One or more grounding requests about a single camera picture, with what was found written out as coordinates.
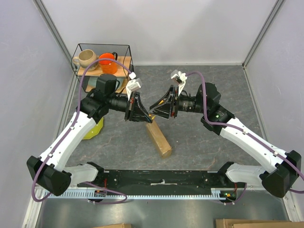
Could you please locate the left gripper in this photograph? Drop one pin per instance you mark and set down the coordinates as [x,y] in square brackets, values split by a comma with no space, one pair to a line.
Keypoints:
[135,109]

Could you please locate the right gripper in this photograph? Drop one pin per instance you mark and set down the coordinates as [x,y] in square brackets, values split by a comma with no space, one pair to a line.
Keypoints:
[165,111]

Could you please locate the yellow utility knife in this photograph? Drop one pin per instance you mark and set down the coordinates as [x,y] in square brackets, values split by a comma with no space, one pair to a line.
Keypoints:
[152,111]

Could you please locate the brown cardboard express box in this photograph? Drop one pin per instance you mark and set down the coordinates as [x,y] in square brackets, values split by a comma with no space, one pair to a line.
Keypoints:
[160,142]

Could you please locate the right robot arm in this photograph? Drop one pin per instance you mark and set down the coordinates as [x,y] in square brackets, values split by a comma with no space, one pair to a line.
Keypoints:
[277,170]

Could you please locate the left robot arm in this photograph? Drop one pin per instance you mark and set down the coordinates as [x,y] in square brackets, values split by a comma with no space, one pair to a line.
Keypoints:
[49,169]

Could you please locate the yellow-green dotted plate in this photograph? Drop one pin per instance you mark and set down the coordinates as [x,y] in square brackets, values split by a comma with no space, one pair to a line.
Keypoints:
[95,130]

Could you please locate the orange mug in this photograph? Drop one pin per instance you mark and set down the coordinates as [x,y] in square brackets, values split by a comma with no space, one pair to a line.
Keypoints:
[107,66]

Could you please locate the light green tray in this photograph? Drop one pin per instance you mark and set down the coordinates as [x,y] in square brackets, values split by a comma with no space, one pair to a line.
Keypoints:
[92,82]

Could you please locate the beige ceramic mug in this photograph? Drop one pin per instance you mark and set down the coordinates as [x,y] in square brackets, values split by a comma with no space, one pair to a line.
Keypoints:
[85,58]

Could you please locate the cardboard piece bottom centre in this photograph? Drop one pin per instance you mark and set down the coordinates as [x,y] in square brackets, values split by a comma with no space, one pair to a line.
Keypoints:
[121,225]

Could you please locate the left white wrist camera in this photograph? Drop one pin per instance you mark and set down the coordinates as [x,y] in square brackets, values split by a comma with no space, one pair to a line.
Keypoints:
[133,85]

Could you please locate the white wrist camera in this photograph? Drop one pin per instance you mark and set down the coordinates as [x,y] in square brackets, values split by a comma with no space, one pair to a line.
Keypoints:
[133,85]
[180,78]

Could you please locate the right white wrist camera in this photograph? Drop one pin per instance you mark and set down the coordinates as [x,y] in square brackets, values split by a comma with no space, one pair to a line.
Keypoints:
[180,78]

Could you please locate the black wire wooden shelf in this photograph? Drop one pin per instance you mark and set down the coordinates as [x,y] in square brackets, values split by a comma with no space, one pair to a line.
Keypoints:
[113,59]

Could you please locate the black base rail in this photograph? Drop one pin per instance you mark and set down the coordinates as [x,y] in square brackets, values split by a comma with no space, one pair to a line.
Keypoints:
[153,182]

